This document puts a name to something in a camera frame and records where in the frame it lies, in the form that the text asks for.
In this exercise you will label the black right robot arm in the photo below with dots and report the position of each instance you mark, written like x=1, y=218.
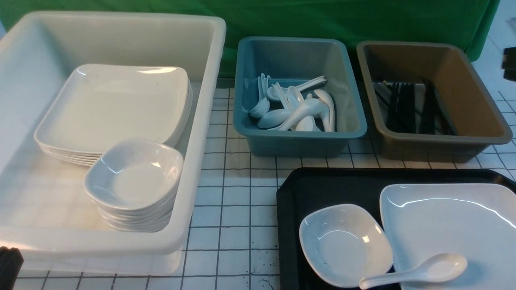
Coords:
x=509, y=64

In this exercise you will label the white spoon in bin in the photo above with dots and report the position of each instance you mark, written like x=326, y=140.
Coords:
x=263, y=105
x=309, y=107
x=317, y=82
x=327, y=113

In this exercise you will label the white small bowl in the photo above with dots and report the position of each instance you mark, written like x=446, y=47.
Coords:
x=344, y=244

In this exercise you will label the large white plastic tub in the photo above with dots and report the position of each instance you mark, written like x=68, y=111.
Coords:
x=45, y=212

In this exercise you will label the green backdrop cloth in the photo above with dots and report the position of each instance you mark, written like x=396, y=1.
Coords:
x=461, y=23

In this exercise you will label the brown plastic bin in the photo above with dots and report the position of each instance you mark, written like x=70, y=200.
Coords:
x=478, y=120

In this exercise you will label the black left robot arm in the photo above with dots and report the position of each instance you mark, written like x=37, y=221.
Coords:
x=11, y=261

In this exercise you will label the stack of white bowls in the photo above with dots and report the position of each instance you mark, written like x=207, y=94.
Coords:
x=134, y=185

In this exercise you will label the black chopsticks in bin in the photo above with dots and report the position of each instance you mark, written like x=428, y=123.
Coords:
x=414, y=108

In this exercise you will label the white ceramic soup spoon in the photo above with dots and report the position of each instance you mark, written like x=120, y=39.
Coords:
x=439, y=268

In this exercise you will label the stack of white square plates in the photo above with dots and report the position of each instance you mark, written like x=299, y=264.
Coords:
x=101, y=105

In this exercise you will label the black serving tray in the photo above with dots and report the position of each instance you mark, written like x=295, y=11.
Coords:
x=310, y=189

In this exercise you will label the white square rice plate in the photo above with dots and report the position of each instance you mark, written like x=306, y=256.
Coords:
x=475, y=220

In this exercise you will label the blue plastic bin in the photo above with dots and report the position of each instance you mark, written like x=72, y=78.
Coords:
x=291, y=62

